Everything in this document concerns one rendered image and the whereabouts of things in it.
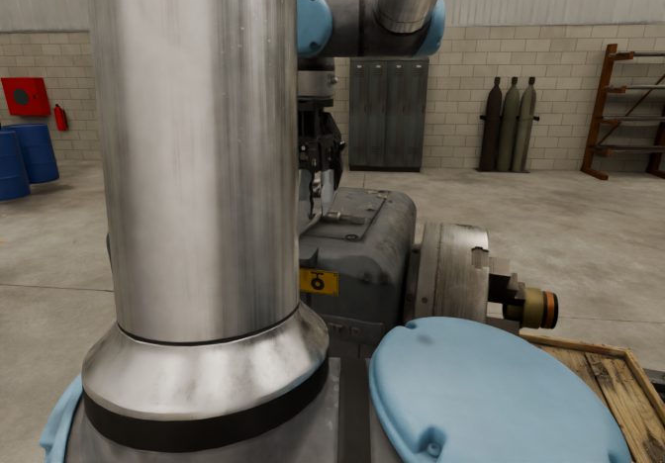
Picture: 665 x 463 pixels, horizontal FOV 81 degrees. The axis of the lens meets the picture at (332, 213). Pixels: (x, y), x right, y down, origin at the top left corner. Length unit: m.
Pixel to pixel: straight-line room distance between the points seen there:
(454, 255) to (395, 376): 0.59
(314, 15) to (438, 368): 0.43
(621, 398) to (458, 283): 0.49
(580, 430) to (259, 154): 0.17
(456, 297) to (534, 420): 0.55
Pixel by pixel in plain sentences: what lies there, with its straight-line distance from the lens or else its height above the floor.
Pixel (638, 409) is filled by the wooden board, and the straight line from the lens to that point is 1.09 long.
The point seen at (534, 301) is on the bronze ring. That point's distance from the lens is 0.88.
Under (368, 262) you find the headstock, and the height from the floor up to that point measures 1.24.
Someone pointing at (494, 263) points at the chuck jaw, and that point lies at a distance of 0.79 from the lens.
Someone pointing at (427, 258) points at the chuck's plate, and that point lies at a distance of 0.76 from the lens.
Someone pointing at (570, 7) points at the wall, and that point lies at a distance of 8.05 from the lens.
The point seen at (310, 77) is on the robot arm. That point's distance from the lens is 0.65.
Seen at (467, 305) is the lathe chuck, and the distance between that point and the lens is 0.75.
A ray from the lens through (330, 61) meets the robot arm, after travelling 0.66.
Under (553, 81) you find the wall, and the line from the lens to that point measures 7.92.
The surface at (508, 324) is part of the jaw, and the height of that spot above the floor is 1.05.
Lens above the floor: 1.52
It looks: 19 degrees down
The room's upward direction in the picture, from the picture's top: straight up
